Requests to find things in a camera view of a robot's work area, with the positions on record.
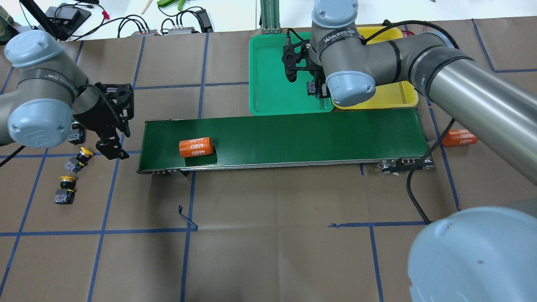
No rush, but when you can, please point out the orange cylinder 4680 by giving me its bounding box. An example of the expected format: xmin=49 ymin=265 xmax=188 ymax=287
xmin=442 ymin=129 xmax=478 ymax=147
xmin=178 ymin=136 xmax=214 ymax=158

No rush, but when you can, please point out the green push button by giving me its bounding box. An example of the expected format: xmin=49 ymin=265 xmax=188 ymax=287
xmin=68 ymin=118 xmax=86 ymax=145
xmin=307 ymin=79 xmax=330 ymax=99

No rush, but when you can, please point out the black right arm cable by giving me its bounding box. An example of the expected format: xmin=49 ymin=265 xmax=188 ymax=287
xmin=405 ymin=117 xmax=456 ymax=224

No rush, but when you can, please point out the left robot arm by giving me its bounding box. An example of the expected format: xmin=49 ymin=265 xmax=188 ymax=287
xmin=0 ymin=30 xmax=134 ymax=160

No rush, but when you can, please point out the green conveyor belt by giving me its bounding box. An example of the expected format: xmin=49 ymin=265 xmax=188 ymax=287
xmin=137 ymin=108 xmax=428 ymax=174

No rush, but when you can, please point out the yellow push button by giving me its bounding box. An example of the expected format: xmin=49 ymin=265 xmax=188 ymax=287
xmin=65 ymin=147 xmax=94 ymax=174
xmin=54 ymin=176 xmax=76 ymax=205

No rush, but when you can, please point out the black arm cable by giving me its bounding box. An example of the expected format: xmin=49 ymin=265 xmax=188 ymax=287
xmin=0 ymin=145 xmax=26 ymax=167
xmin=405 ymin=117 xmax=456 ymax=224

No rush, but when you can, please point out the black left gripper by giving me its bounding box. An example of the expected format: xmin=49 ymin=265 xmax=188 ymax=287
xmin=76 ymin=82 xmax=134 ymax=160

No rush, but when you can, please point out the green handled reacher tool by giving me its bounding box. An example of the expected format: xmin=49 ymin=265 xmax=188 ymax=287
xmin=157 ymin=0 xmax=188 ymax=11

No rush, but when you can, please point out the green plastic tray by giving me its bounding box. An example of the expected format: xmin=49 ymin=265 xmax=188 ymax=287
xmin=249 ymin=33 xmax=334 ymax=116

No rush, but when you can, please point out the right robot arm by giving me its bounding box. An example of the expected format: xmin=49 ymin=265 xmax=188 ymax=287
xmin=282 ymin=0 xmax=537 ymax=302

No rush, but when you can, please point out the aluminium frame post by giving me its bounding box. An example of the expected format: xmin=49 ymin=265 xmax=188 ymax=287
xmin=259 ymin=0 xmax=282 ymax=34

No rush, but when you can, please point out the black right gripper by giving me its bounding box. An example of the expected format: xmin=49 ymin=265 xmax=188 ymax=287
xmin=282 ymin=33 xmax=329 ymax=99

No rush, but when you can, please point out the yellow plastic tray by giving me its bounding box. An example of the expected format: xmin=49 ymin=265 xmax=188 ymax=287
xmin=332 ymin=26 xmax=419 ymax=110

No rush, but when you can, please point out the black power adapter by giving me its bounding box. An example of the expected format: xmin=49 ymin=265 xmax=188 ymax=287
xmin=194 ymin=9 xmax=214 ymax=33

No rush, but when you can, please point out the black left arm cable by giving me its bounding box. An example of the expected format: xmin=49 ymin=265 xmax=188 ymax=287
xmin=0 ymin=145 xmax=26 ymax=167

